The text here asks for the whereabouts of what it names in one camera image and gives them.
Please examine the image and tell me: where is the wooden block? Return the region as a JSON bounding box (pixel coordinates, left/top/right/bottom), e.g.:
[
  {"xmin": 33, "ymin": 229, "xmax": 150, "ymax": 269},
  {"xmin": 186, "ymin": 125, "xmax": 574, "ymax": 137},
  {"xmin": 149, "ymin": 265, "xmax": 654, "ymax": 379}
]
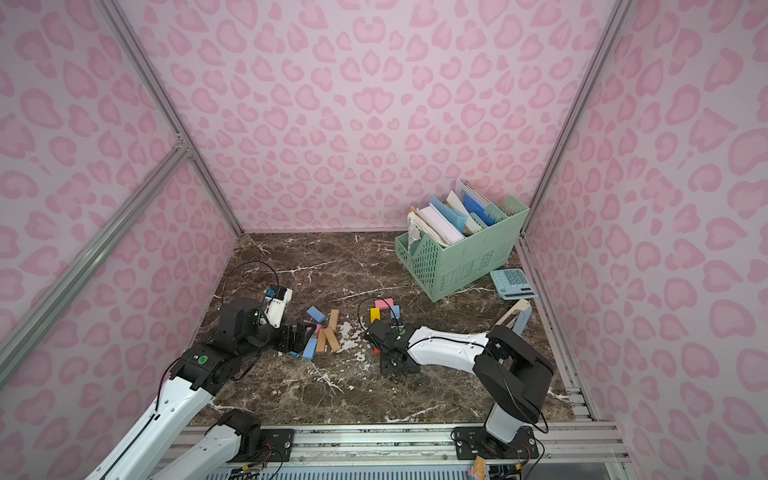
[
  {"xmin": 315, "ymin": 328, "xmax": 327, "ymax": 353},
  {"xmin": 328, "ymin": 309, "xmax": 340, "ymax": 332}
]

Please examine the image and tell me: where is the wooden block diagonal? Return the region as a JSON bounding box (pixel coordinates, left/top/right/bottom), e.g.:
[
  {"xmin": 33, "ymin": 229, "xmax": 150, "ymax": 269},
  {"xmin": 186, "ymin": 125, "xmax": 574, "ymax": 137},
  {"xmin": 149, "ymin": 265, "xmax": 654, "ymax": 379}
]
[{"xmin": 324, "ymin": 328, "xmax": 341, "ymax": 353}]

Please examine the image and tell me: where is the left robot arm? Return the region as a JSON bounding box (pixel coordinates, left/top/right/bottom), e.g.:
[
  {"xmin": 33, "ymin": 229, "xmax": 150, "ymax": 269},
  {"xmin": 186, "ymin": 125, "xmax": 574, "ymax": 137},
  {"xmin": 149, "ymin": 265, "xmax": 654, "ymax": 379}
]
[{"xmin": 89, "ymin": 299, "xmax": 317, "ymax": 479}]

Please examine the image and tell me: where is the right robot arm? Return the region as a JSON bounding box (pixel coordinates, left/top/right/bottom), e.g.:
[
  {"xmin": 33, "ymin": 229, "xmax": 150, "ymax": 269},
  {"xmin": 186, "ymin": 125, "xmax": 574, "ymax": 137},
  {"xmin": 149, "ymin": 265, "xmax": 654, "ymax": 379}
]
[{"xmin": 365, "ymin": 320, "xmax": 555, "ymax": 444}]

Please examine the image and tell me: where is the green plastic file basket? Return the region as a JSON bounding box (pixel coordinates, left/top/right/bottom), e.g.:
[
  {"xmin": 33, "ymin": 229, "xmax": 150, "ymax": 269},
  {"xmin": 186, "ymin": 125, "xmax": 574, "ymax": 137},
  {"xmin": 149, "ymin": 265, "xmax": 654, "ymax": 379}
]
[{"xmin": 395, "ymin": 196, "xmax": 530, "ymax": 302}]

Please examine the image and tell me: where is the white papers stack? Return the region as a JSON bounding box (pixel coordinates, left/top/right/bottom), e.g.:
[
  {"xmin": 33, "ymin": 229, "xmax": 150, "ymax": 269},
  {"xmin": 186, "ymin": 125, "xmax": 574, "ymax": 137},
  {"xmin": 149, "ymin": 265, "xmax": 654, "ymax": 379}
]
[{"xmin": 407, "ymin": 205, "xmax": 465, "ymax": 248}]

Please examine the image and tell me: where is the grey calculator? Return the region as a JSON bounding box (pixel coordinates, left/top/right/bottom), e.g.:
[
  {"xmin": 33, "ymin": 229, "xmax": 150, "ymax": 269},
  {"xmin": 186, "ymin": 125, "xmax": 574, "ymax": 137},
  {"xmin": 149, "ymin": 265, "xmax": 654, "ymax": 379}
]
[{"xmin": 490, "ymin": 268, "xmax": 538, "ymax": 301}]

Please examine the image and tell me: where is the blue folder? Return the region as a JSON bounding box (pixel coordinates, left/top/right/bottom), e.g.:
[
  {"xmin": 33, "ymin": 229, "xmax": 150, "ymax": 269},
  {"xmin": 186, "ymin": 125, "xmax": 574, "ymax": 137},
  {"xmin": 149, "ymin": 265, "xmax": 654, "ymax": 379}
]
[{"xmin": 461, "ymin": 191, "xmax": 496, "ymax": 226}]

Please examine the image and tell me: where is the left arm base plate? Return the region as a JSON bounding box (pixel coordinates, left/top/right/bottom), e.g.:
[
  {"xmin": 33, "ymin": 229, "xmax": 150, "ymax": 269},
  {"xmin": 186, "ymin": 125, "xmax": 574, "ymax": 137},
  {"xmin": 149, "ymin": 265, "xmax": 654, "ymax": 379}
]
[{"xmin": 231, "ymin": 428, "xmax": 295, "ymax": 464}]

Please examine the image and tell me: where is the wooden box at right wall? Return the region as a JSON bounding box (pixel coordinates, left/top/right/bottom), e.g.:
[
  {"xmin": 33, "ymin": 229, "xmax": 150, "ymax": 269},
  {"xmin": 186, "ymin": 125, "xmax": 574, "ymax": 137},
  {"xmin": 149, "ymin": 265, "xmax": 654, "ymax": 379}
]
[{"xmin": 495, "ymin": 299, "xmax": 533, "ymax": 336}]

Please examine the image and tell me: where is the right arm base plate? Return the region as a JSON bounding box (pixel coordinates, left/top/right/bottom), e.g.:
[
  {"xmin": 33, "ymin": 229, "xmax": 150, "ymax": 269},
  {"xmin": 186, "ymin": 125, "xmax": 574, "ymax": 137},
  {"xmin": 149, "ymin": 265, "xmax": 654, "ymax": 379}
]
[{"xmin": 450, "ymin": 426, "xmax": 540, "ymax": 463}]

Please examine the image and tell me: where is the front aluminium rail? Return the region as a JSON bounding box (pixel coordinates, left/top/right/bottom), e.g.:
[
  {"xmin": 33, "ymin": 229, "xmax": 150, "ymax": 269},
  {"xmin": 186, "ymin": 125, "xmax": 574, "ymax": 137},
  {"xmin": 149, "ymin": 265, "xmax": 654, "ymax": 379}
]
[{"xmin": 202, "ymin": 421, "xmax": 637, "ymax": 479}]

